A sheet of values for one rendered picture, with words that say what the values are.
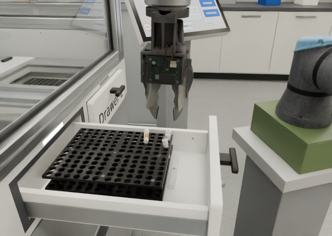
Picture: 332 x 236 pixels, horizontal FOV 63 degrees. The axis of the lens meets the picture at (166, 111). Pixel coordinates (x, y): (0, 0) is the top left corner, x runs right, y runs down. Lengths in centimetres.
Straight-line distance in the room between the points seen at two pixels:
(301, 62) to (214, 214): 49
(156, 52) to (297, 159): 51
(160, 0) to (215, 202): 31
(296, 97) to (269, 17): 276
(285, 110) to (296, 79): 9
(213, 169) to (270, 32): 315
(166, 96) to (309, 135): 93
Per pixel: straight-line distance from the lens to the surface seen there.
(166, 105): 156
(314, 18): 370
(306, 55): 78
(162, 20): 42
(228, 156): 55
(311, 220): 105
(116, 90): 85
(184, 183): 59
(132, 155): 56
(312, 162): 81
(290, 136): 80
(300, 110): 82
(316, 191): 96
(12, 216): 54
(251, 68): 363
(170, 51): 43
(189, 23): 142
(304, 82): 79
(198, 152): 68
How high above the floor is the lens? 123
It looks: 27 degrees down
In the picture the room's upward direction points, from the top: straight up
